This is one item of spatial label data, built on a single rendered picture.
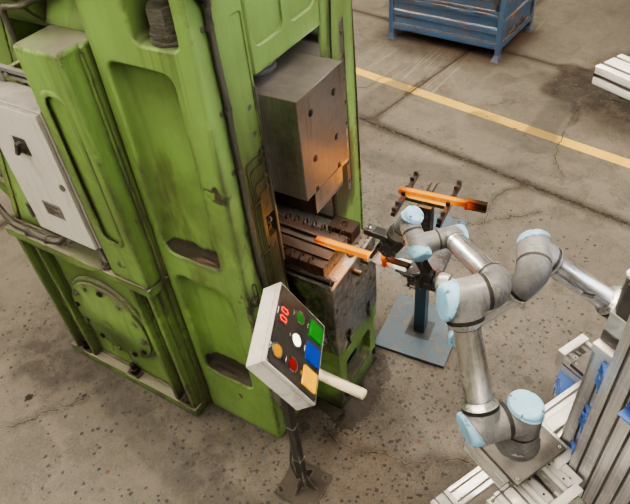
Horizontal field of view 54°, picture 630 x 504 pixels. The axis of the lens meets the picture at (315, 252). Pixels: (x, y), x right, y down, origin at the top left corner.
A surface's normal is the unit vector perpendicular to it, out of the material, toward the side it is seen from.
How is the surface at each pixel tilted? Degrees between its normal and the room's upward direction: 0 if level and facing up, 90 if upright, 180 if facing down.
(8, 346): 0
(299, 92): 0
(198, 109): 89
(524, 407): 8
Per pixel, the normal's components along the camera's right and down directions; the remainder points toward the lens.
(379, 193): -0.08, -0.72
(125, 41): -0.52, 0.61
